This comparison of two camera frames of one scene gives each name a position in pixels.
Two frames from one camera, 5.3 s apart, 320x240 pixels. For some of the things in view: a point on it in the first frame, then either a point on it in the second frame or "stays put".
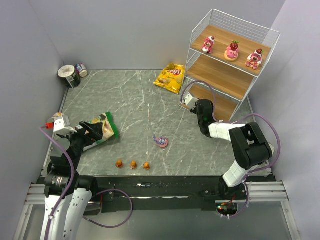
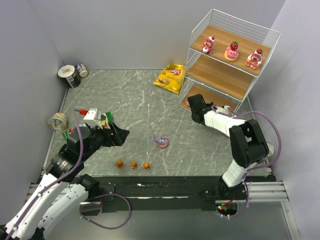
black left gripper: (81, 131) -> (110, 135)
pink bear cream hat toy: (208, 43) stays put
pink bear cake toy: (254, 59) stays put
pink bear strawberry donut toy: (231, 53) stays put
